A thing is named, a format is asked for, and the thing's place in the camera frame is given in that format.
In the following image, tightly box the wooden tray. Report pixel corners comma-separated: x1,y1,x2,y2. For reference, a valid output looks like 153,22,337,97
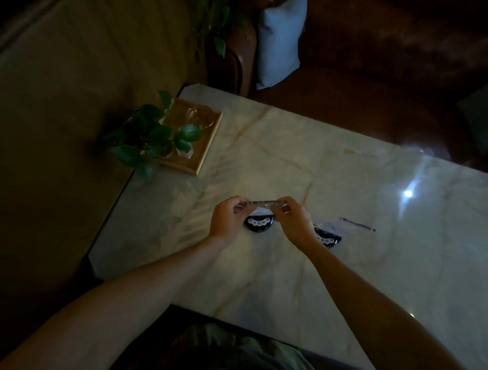
147,98,223,176

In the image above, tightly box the green leafy plant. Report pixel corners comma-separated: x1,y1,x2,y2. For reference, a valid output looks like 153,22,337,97
192,0,248,63

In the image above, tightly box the brown leather sofa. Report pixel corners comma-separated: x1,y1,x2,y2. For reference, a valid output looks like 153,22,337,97
206,0,488,172

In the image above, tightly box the black semicircular item with white beads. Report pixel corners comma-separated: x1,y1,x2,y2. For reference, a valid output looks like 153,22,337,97
313,225,342,248
244,214,275,232

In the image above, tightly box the person's green clothing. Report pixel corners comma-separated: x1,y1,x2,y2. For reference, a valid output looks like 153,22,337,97
170,323,317,370

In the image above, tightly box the green potted plant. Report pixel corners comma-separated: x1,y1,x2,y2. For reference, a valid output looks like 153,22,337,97
100,90,203,179

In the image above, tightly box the person's left hand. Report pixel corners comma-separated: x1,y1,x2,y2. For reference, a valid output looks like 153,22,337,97
208,195,255,245

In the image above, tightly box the person's left forearm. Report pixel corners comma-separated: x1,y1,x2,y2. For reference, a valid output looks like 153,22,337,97
0,236,229,370

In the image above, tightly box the clear plastic zip bag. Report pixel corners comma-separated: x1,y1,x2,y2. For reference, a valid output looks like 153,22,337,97
313,217,377,244
233,198,290,222

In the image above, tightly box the person's right forearm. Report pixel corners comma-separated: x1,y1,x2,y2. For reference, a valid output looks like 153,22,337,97
303,238,467,370

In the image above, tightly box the person's right hand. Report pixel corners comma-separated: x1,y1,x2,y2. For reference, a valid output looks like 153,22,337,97
273,197,318,250

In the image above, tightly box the clear glass cup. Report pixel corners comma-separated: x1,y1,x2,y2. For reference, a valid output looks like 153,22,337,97
182,104,215,129

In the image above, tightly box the light blue cushion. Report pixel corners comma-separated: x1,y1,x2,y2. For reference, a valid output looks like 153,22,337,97
255,0,308,91

